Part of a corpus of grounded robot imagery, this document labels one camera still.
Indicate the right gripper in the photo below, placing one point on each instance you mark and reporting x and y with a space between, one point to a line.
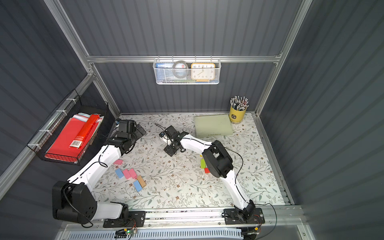
171 144

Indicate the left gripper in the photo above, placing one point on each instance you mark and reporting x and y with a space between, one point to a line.
128 126

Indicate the pink block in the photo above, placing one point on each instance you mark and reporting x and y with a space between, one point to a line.
118 162
133 174
126 174

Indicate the green block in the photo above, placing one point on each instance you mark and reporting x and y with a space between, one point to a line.
203 164

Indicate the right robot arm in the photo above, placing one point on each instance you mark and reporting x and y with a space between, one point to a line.
218 161

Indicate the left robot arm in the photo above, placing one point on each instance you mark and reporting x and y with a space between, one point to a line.
73 200

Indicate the pale green workspace book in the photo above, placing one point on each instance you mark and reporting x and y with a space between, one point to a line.
213 126

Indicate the red long box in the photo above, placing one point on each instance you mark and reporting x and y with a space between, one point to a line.
84 131

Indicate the red folder stack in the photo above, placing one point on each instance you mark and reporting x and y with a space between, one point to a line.
61 151

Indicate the tan block front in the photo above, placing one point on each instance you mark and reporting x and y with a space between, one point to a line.
141 181

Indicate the blue block front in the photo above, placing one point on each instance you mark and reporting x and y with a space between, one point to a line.
137 186

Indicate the grey tape roll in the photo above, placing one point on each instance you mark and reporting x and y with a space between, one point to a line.
180 69

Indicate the yellow square clock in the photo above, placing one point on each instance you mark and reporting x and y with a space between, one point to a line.
203 72

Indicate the yellow pen cup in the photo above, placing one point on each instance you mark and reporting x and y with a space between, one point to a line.
238 108

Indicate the green circuit board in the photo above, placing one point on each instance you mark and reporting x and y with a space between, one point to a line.
125 234

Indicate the black wire side basket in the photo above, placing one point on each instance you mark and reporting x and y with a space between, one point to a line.
80 104

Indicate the white wire wall basket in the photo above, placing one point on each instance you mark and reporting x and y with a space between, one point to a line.
164 75

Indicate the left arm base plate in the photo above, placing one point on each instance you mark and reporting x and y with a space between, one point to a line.
128 219

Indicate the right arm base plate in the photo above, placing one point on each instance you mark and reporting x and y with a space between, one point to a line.
234 216

